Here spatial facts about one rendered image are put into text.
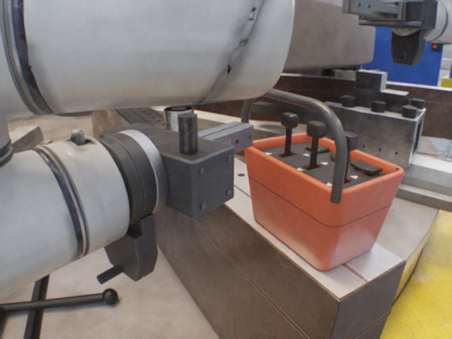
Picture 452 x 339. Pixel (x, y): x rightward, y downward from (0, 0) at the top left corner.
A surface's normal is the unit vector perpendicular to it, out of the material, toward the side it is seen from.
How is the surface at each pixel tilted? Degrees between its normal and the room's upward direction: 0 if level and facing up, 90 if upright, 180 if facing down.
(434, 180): 72
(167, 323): 0
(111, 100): 146
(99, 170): 51
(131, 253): 90
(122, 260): 90
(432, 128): 90
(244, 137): 90
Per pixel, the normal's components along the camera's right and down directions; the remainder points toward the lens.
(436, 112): -0.27, 0.36
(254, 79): 0.26, 0.86
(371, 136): -0.62, 0.29
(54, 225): 0.77, 0.03
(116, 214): 0.77, 0.31
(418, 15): -0.87, 0.18
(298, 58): 0.63, 0.29
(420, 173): -0.58, -0.01
